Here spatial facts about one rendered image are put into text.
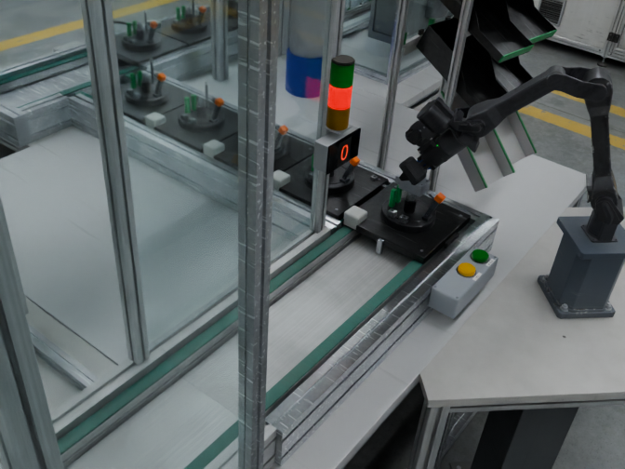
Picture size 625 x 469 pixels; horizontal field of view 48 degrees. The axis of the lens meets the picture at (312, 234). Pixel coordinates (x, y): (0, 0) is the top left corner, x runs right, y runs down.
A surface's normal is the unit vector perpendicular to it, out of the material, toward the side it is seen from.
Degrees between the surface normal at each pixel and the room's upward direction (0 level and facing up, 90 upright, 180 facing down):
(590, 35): 90
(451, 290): 0
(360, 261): 0
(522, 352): 0
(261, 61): 90
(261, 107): 90
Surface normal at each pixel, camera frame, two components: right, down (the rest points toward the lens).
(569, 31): -0.63, 0.43
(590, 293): 0.11, 0.60
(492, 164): 0.52, -0.23
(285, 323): 0.07, -0.80
